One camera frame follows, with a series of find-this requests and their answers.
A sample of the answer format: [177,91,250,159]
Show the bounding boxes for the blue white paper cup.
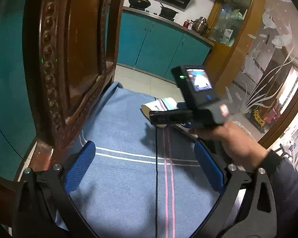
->
[141,97,178,119]

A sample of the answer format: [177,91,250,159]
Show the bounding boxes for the glass display cabinet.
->
[204,0,252,82]

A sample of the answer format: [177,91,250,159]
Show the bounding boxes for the carved wooden chair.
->
[0,0,124,207]

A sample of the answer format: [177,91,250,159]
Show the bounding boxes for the teal kitchen cabinets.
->
[0,0,214,182]

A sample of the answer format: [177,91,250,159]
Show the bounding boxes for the small red bottle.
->
[183,20,190,28]

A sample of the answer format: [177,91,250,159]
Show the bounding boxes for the black cable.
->
[154,126,159,238]

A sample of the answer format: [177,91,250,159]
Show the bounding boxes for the wooden stool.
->
[275,143,293,160]

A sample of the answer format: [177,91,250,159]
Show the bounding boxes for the etched glass sliding door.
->
[213,0,298,150]

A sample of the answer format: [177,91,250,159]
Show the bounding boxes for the dark sleeved right forearm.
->
[259,152,298,237]

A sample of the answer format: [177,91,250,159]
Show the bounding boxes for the person's right hand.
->
[189,120,268,171]

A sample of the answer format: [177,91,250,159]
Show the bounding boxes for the yellow toy truck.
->
[250,110,265,134]

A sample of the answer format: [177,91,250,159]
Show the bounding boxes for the blue towel cloth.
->
[70,82,219,237]

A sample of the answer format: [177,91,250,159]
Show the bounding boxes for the black wok with lid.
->
[128,0,151,11]

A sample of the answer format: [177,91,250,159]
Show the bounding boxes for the black cooking pot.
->
[159,2,178,22]

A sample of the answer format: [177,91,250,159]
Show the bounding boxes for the black camera with screen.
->
[171,66,220,110]

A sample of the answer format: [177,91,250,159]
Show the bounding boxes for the steel stock pot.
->
[192,17,210,36]

